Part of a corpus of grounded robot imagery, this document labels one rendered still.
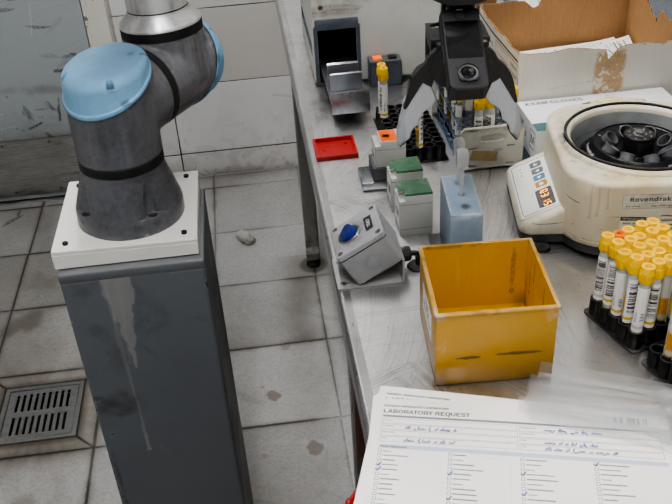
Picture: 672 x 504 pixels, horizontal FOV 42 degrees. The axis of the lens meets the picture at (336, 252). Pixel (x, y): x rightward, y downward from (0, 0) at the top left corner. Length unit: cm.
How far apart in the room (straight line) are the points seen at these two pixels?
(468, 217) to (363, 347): 21
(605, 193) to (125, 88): 62
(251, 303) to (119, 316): 132
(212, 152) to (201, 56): 194
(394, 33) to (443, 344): 85
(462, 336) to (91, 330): 58
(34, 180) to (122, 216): 205
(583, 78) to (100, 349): 85
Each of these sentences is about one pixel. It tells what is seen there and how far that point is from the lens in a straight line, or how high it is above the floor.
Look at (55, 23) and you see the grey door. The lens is 301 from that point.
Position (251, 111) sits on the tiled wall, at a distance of 315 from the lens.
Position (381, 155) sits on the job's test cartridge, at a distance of 132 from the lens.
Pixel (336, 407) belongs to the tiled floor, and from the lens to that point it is 223.
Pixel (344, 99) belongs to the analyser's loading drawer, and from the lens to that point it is 152.
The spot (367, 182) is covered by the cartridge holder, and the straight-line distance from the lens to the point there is 134.
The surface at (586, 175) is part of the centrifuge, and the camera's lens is 117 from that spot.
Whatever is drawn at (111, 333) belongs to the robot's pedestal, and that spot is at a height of 76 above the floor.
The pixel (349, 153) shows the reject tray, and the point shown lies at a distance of 143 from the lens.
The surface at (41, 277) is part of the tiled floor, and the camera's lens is 288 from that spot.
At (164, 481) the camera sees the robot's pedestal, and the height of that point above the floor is 45.
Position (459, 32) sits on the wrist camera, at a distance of 105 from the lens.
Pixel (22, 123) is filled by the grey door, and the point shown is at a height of 30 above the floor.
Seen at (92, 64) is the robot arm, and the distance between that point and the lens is 121.
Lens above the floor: 155
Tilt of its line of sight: 34 degrees down
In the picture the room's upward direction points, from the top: 4 degrees counter-clockwise
